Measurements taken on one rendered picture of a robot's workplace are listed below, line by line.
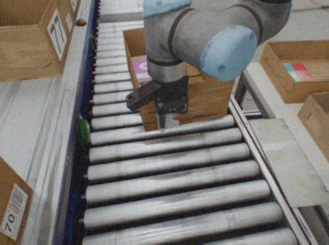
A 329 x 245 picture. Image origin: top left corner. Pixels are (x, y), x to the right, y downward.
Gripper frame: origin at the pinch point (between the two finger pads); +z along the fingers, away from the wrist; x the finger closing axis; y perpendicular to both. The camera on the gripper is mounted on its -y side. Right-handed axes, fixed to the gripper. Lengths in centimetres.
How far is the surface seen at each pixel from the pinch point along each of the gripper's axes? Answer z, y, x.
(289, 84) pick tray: -2.1, 47.9, 10.4
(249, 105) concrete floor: 80, 88, 81
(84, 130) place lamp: -3.4, -21.2, 0.4
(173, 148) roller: 6.9, 3.8, -3.1
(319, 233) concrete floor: 80, 83, -21
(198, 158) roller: 5.8, 10.1, -8.8
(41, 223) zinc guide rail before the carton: -8.7, -25.3, -25.9
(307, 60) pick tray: 4, 72, 32
